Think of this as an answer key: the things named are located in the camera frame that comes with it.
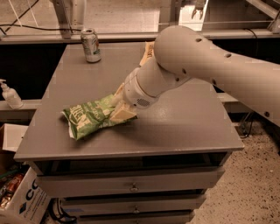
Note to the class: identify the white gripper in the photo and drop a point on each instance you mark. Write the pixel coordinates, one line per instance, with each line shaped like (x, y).
(132, 94)

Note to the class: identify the green jalapeno chip bag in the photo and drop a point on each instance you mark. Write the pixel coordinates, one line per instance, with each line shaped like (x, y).
(86, 118)

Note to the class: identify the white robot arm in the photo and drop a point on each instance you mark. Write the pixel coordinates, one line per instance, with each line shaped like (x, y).
(181, 54)

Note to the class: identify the green 7up can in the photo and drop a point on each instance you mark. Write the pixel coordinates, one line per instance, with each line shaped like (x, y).
(90, 44)

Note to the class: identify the brown chip bag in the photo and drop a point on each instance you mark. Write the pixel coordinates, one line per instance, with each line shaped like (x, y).
(148, 52)

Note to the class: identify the grey drawer cabinet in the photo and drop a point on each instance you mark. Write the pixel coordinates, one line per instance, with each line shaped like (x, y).
(187, 128)

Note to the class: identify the top grey drawer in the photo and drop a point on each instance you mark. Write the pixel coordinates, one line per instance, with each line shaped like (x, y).
(130, 182)

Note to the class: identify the grey drawer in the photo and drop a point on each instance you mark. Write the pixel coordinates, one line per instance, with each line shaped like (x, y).
(167, 217)
(130, 182)
(133, 205)

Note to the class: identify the white pump bottle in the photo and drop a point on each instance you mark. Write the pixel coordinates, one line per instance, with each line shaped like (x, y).
(11, 96)

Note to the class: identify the middle grey drawer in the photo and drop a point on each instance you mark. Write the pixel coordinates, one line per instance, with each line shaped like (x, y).
(133, 205)

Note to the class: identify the bottom grey drawer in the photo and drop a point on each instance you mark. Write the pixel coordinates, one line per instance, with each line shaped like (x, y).
(167, 217)

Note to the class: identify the white cardboard box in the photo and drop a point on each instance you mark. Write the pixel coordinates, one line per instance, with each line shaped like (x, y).
(29, 202)

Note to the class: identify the snack packets in box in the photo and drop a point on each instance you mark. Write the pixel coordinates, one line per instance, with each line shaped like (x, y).
(10, 189)

